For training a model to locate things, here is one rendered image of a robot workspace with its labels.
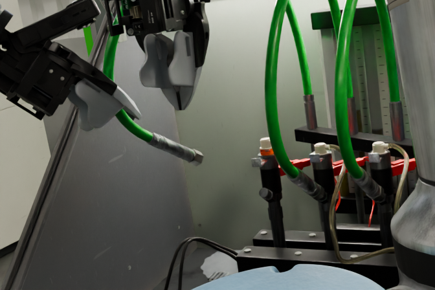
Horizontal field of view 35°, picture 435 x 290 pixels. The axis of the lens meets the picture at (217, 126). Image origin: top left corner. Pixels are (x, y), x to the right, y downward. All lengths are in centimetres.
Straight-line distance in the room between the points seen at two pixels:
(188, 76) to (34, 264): 41
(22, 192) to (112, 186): 288
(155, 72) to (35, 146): 333
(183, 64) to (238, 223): 66
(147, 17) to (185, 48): 7
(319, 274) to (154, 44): 56
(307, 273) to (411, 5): 11
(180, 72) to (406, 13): 51
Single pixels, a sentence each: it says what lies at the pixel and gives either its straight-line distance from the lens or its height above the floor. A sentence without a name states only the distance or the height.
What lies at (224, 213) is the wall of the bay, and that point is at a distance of 138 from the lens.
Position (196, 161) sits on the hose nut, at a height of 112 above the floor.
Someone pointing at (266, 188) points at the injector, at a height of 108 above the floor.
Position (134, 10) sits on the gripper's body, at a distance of 74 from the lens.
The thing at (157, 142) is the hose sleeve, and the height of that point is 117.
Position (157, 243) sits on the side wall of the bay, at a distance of 131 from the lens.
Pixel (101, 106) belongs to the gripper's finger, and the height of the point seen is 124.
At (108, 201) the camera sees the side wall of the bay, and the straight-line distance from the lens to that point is 118.
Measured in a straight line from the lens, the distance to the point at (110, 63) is 89.
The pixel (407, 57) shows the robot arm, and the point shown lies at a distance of 27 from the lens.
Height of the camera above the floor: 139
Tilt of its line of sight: 13 degrees down
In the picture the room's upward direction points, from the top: 9 degrees counter-clockwise
